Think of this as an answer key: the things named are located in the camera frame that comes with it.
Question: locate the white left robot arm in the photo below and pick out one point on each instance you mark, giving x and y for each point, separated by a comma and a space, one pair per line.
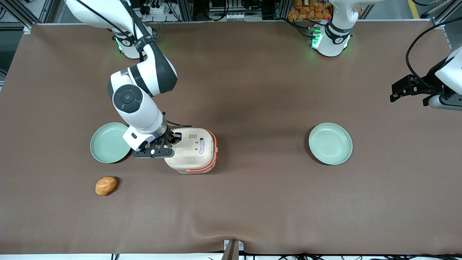
335, 32

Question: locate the white connector strip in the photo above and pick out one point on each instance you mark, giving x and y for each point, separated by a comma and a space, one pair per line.
229, 16

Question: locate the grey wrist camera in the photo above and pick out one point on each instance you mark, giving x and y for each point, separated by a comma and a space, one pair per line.
445, 102
153, 153

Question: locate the pale green round plate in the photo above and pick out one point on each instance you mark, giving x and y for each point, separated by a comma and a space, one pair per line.
330, 143
108, 144

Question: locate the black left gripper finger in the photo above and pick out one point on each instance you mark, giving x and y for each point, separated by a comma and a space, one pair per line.
400, 86
397, 96

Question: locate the brown table cloth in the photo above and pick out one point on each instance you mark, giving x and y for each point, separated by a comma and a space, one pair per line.
252, 198

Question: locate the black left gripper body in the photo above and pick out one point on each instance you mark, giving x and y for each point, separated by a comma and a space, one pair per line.
430, 81

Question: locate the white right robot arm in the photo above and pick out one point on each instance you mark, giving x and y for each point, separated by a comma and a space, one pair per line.
151, 72

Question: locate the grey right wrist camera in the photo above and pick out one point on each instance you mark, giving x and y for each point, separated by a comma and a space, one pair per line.
153, 153

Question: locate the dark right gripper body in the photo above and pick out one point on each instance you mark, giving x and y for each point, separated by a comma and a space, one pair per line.
169, 136

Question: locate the aluminium frame profile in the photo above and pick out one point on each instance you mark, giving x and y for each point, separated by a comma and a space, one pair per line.
21, 12

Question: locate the silver metal bracket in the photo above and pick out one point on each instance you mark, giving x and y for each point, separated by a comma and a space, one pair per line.
232, 250

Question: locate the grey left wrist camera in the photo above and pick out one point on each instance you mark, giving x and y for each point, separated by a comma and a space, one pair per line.
445, 102

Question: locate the white power strip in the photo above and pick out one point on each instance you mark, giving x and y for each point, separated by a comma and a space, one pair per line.
156, 6

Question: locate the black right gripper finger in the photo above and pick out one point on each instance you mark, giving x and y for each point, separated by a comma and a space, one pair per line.
171, 142
177, 136

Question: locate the brown potato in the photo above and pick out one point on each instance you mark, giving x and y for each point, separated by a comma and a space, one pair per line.
105, 186

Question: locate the bag of orange buns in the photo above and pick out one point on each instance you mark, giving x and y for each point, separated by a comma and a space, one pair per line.
310, 10

